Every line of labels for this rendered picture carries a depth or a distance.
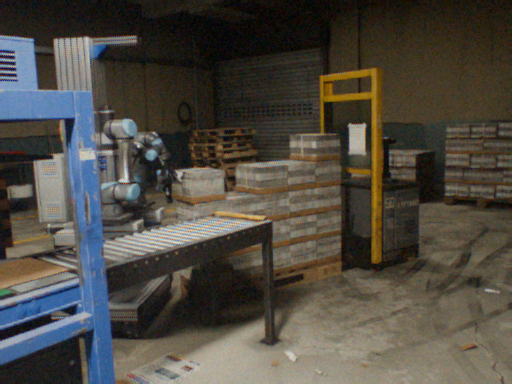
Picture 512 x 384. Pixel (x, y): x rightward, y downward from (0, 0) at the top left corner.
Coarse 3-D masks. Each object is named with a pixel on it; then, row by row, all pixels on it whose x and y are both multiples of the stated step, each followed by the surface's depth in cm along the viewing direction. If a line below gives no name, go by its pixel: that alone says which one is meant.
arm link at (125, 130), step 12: (120, 120) 322; (120, 132) 319; (132, 132) 321; (120, 144) 322; (120, 156) 323; (120, 168) 325; (132, 168) 327; (120, 180) 325; (132, 180) 326; (120, 192) 325; (132, 192) 324
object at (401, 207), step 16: (352, 192) 492; (368, 192) 474; (384, 192) 458; (400, 192) 471; (416, 192) 482; (352, 208) 495; (368, 208) 476; (384, 208) 460; (400, 208) 472; (416, 208) 485; (352, 224) 497; (368, 224) 479; (384, 224) 463; (400, 224) 474; (416, 224) 488; (384, 240) 465; (400, 240) 477; (416, 240) 491; (384, 256) 467; (400, 256) 479; (416, 256) 496
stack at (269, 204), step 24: (240, 192) 422; (288, 192) 416; (312, 192) 430; (192, 216) 376; (216, 216) 379; (264, 216) 404; (312, 216) 432; (312, 240) 437; (216, 264) 385; (240, 264) 397; (288, 264) 424; (192, 288) 391; (240, 288) 421
